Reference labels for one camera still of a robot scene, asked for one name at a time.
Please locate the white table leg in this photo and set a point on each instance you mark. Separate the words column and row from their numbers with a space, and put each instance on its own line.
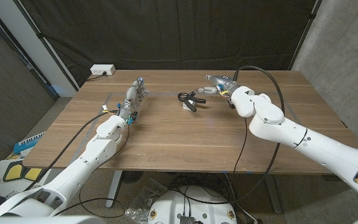
column 114, row 189

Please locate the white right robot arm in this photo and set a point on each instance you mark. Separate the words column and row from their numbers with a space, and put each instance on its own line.
column 322, row 149

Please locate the blue and white box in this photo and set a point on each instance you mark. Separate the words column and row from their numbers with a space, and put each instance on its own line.
column 28, row 143

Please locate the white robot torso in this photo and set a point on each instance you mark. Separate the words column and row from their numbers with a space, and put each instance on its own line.
column 42, row 220

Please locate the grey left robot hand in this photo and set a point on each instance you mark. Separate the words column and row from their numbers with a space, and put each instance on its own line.
column 130, row 98

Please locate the grey table leg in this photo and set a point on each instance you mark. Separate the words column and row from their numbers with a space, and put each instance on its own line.
column 272, row 193

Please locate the small white block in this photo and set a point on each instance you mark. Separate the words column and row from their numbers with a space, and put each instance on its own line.
column 186, row 106

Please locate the black backdrop curtain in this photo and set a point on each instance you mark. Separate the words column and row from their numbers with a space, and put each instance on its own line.
column 179, row 31

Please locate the round black floor fan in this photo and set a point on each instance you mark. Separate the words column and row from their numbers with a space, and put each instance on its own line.
column 132, row 176

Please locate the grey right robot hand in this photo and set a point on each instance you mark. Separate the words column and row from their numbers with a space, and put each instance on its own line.
column 221, row 81

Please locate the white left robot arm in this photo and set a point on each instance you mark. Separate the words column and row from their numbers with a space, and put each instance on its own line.
column 79, row 165

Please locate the black backdrop stand pole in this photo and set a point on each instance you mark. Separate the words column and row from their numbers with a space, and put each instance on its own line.
column 304, row 31
column 47, row 46

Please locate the clear plastic bag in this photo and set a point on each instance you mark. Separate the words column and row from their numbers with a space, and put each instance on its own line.
column 143, row 202

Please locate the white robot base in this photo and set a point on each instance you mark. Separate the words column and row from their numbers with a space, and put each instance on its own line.
column 166, row 208

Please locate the white power strip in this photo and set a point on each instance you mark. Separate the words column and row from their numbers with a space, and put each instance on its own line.
column 102, row 69

